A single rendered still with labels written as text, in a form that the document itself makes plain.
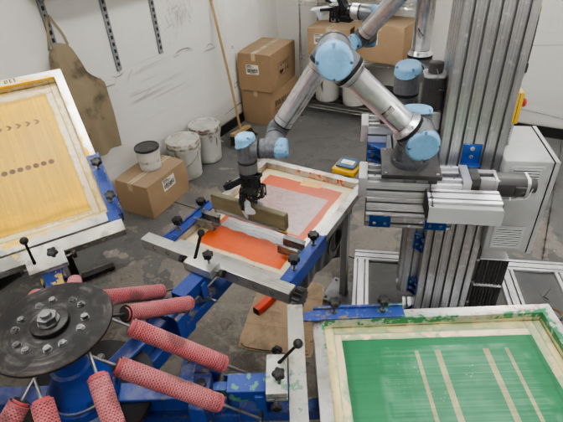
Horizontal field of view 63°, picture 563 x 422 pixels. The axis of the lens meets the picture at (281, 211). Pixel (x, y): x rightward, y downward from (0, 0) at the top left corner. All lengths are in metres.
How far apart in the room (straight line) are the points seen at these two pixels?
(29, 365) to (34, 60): 2.56
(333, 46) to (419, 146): 0.44
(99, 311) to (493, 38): 1.55
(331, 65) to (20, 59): 2.39
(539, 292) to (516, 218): 0.89
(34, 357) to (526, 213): 1.87
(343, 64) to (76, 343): 1.07
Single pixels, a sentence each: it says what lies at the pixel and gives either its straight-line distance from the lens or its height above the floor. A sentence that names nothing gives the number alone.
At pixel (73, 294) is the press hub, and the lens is 1.35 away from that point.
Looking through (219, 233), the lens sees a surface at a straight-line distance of 2.00.
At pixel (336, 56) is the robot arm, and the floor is 1.74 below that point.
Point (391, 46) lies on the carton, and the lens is 4.77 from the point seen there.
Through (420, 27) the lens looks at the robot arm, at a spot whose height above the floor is 1.62.
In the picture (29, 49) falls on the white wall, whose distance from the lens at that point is 3.49.
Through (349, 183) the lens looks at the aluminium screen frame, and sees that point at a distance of 2.24.
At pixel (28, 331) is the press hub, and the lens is 1.31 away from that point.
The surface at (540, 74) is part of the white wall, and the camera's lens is 5.12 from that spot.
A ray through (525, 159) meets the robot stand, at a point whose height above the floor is 1.23.
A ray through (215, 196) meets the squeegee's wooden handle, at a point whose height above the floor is 1.14.
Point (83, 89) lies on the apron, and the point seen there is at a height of 1.07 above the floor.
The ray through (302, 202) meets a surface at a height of 0.95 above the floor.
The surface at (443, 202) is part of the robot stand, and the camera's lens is 1.80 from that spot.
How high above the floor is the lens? 2.16
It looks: 35 degrees down
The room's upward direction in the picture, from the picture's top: 4 degrees counter-clockwise
